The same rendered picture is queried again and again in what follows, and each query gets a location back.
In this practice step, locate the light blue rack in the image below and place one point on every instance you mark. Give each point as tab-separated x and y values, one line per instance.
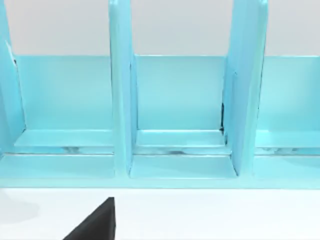
175	100

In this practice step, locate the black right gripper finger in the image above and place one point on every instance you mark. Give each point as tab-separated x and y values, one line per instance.
101	222

